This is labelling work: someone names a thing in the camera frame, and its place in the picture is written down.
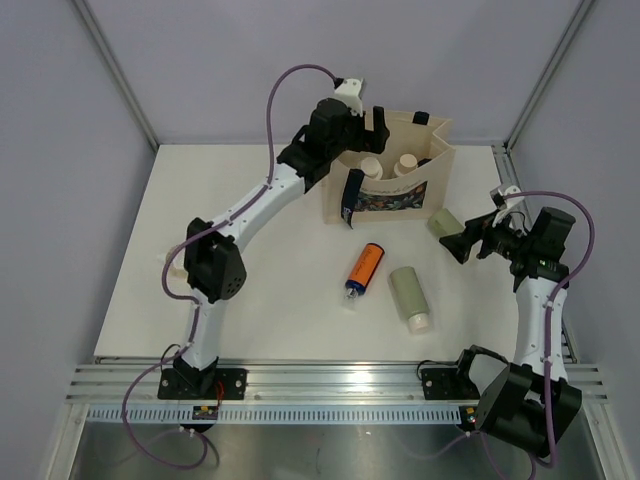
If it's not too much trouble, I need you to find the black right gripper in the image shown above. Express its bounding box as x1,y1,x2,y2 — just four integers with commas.
440,207,534,265

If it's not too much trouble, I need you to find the cream bottle with round cap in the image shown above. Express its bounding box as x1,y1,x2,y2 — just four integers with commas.
359,157,384,180

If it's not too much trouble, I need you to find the small sage green bottle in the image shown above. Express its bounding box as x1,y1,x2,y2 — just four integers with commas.
426,208,464,239

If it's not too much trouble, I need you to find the white cream bottle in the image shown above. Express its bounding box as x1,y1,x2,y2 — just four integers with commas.
393,153,418,178

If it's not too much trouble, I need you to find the sage green bottle white cap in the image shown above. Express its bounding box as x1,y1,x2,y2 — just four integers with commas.
389,266,430,335

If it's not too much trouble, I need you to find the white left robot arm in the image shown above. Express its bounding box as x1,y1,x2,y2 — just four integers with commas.
158,98,390,400

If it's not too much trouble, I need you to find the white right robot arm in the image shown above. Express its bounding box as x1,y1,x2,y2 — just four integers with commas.
439,207,582,458

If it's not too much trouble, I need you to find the beige canvas tote bag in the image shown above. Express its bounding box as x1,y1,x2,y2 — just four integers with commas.
322,110,455,226

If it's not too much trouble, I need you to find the orange blue spray bottle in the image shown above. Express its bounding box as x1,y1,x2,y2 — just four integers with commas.
341,243,385,309

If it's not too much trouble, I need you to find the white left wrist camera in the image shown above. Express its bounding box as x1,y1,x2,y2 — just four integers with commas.
333,78,366,116

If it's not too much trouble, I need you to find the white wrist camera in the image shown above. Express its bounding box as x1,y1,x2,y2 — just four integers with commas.
490,185,522,223
333,78,366,116

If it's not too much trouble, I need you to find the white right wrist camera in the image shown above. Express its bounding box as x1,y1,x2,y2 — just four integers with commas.
490,185,522,223

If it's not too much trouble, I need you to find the right aluminium frame post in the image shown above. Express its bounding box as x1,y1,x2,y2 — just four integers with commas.
503,0,600,151

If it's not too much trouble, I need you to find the aluminium frame post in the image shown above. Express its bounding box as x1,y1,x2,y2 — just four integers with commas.
503,0,600,151
69,0,161,154

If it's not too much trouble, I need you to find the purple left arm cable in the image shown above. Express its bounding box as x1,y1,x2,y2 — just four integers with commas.
122,64,346,471

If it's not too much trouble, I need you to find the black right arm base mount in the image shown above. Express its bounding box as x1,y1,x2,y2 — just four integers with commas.
417,363,479,401

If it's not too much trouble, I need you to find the left aluminium frame post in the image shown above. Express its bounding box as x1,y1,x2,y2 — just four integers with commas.
69,0,161,154

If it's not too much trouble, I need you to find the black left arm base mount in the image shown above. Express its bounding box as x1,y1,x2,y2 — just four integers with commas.
157,365,248,401

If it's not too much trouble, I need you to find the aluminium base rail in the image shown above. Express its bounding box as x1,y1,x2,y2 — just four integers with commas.
64,357,610,406

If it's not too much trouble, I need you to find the slotted white cable duct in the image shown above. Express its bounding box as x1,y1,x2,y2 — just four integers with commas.
88,404,462,425

